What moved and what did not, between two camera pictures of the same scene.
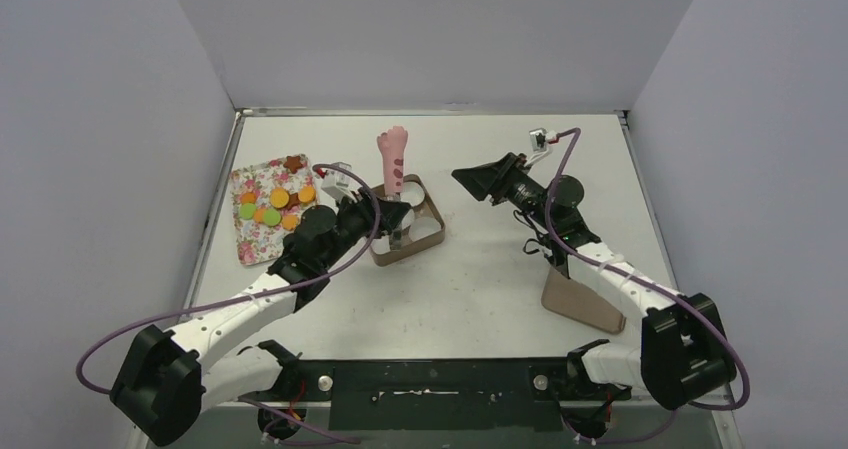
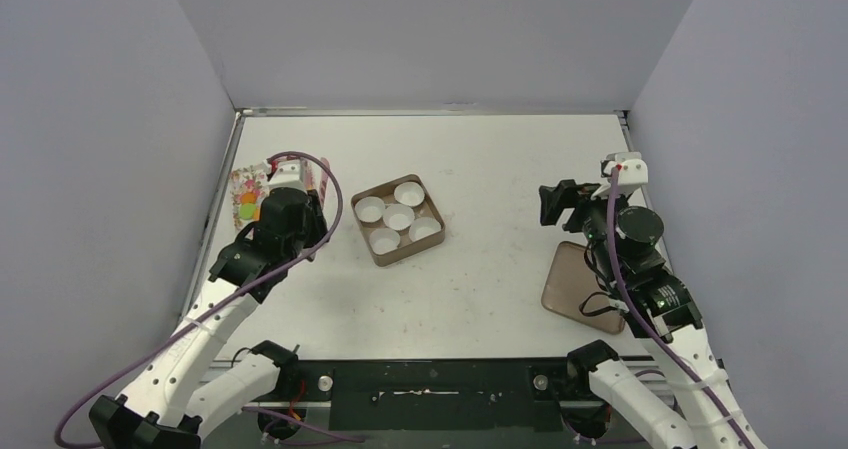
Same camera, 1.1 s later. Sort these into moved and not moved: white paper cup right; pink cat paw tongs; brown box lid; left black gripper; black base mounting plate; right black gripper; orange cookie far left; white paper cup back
Moved: right black gripper; left black gripper; pink cat paw tongs
Not moved: white paper cup back; brown box lid; orange cookie far left; white paper cup right; black base mounting plate
